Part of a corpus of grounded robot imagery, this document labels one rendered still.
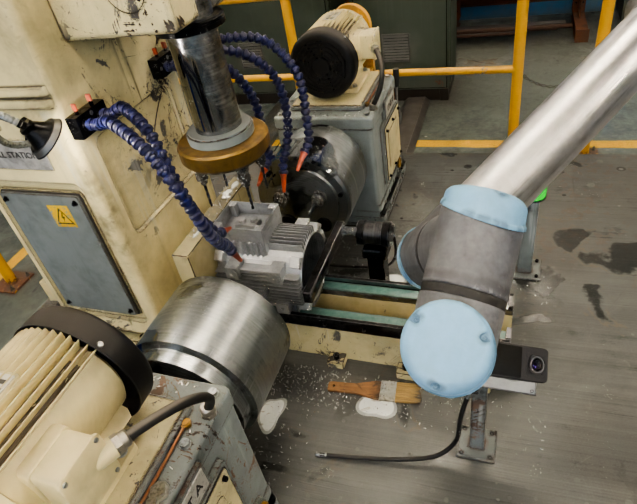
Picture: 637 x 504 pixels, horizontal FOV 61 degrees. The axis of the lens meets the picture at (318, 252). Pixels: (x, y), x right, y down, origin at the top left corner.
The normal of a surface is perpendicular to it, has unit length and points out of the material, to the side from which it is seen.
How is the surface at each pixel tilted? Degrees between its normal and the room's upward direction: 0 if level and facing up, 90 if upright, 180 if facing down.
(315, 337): 90
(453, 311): 43
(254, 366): 70
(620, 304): 0
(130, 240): 90
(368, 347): 90
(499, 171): 23
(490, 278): 53
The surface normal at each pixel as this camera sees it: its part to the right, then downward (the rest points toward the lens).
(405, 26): -0.29, 0.63
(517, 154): -0.29, -0.48
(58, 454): -0.15, -0.77
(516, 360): 0.25, -0.18
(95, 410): 0.90, -0.04
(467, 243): -0.33, -0.22
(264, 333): 0.76, -0.29
